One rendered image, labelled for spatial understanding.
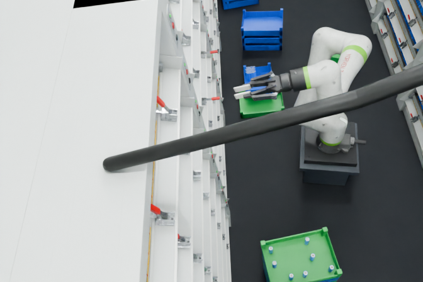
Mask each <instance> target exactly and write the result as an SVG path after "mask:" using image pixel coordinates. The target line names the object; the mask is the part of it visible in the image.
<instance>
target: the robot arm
mask: <svg viewBox="0 0 423 282"><path fill-rule="evenodd" d="M371 50H372V43H371V41H370V39H369V38H368V37H366V36H364V35H358V34H353V33H346V32H343V31H339V30H335V29H332V28H329V27H323V28H319V29H318V30H317V31H316V32H315V33H314V34H313V37H312V44H311V49H310V56H309V60H308V65H307V66H306V67H301V68H297V69H292V70H290V73H284V74H280V75H279V76H276V75H274V74H273V72H272V71H271V72H268V73H267V74H264V75H261V76H257V77H253V78H251V81H250V83H247V84H243V85H242V86H239V87H234V91H235V92H236V93H237V92H241V91H246V90H250V89H251V88H253V87H261V86H266V87H265V88H262V89H260V90H257V91H254V92H251V91H247V92H243V93H238V94H234V96H235V98H236V99H240V98H244V99H246V98H252V99H253V100H254V101H260V100H265V99H277V95H278V94H279V93H280V92H287V91H291V90H292V89H293V91H294V92H297V91H299V95H298V97H297V99H296V102H295V105H294V107H295V106H299V105H302V104H306V103H310V102H313V101H317V100H320V99H324V98H328V97H331V96H335V95H338V94H342V93H346V92H348V89H349V87H350V85H351V83H352V81H353V80H354V78H355V77H356V75H357V73H358V72H359V71H360V70H361V68H362V66H363V65H364V63H365V62H366V60H367V58H368V57H369V55H370V53H371ZM335 54H338V55H341V56H340V57H339V61H338V63H336V62H334V61H332V60H330V59H331V57H332V56H333V55H335ZM270 78H271V79H270ZM271 92H273V93H271ZM267 93H268V94H267ZM299 125H301V126H304V127H307V128H310V129H312V130H316V131H318V132H319V135H318V136H317V139H316V144H317V147H318V148H319V149H320V150H321V151H322V152H324V153H326V154H335V153H338V152H339V151H340V150H342V151H343V153H348V151H349V149H350V148H351V147H352V148H353V146H351V144H352V145H353V144H354V143H355V144H366V141H365V140H357V139H354V137H351V135H350V134H345V131H346V127H347V116H346V115H345V113H340V114H337V115H332V116H328V117H325V118H321V119H318V120H314V121H309V122H306V123H302V124H299Z"/></svg>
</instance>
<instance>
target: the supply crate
mask: <svg viewBox="0 0 423 282"><path fill-rule="evenodd" d="M306 237H308V238H309V239H310V240H309V243H308V245H305V243H304V242H305V238H306ZM270 246H271V247H273V253H272V254H270V253H269V247H270ZM261 249H262V254H263V257H264V262H265V265H266V270H267V273H268V278H269V282H318V281H324V280H327V279H333V278H338V277H340V276H341V275H342V270H341V269H340V268H339V265H338V262H337V259H336V255H335V253H334V250H333V248H332V244H331V242H330V239H329V235H328V230H327V227H323V228H322V229H320V230H314V231H311V232H305V233H302V234H296V235H291V236H287V237H282V238H278V239H273V240H268V241H265V240H262V241H261ZM311 254H315V258H314V260H313V261H311V260H310V256H311ZM273 261H276V263H277V265H276V268H273ZM330 265H333V266H334V269H333V271H332V272H331V273H330V272H328V268H329V267H330ZM304 271H307V272H308V274H307V277H306V278H304V277H303V272H304ZM291 273H292V274H293V275H294V277H293V280H289V275H290V274H291Z"/></svg>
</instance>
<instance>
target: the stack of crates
mask: <svg viewBox="0 0 423 282"><path fill-rule="evenodd" d="M241 34H242V47H243V50H282V36H283V8H281V9H280V11H245V9H243V17H242V26H241Z"/></svg>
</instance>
